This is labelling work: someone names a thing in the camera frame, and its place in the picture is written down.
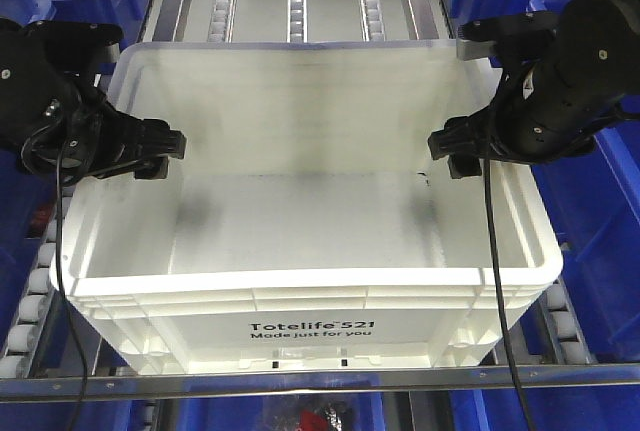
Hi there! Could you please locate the white translucent plastic tote bin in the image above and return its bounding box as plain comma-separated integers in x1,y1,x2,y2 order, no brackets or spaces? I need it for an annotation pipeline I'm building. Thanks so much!
50,40,563,375

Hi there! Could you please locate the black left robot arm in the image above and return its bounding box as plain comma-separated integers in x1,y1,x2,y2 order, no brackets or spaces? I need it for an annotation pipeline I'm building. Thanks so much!
1,18,187,186

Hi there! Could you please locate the right side roller track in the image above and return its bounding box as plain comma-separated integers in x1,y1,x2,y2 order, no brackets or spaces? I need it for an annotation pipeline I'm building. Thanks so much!
539,274,597,366

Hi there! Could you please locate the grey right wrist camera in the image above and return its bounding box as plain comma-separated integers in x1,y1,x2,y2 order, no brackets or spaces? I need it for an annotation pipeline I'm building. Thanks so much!
456,37,496,61

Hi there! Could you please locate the black cable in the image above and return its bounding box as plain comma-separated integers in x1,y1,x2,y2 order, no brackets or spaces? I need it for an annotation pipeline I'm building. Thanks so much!
19,100,91,431
482,63,539,431

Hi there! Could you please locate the black right cable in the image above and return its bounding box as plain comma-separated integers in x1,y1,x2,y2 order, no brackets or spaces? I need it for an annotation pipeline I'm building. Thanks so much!
482,63,539,431

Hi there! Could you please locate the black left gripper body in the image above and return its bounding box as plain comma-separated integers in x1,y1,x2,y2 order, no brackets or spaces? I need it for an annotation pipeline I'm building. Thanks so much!
19,95,150,184

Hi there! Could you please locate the blue bin left side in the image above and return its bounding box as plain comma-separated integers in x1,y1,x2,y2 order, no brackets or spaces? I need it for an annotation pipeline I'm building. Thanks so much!
1,151,53,339

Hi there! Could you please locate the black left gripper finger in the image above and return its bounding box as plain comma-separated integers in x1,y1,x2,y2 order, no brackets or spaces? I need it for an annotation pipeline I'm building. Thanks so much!
117,115,187,160
134,158,169,180

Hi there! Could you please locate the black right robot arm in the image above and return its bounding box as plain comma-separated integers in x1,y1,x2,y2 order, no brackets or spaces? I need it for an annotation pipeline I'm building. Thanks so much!
428,0,639,179

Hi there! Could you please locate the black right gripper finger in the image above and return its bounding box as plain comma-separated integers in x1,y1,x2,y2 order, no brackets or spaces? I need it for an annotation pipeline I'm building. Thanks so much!
427,115,491,160
448,155,483,179

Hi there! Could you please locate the roller track under left bins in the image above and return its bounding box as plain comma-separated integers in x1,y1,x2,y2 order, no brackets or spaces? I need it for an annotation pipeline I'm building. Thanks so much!
1,203,57,379

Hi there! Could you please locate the large blue bin right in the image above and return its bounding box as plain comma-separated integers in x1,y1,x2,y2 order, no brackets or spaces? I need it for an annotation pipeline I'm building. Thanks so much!
533,121,639,362

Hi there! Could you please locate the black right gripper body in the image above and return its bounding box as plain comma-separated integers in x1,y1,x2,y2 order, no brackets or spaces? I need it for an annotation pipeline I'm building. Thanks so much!
487,58,623,164

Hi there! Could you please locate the metal front shelf bar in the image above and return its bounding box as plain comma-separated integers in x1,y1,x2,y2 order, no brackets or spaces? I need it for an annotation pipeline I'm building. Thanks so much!
0,363,640,402

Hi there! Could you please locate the black left cable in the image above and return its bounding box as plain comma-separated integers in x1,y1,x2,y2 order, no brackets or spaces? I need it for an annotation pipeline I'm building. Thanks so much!
19,100,91,431

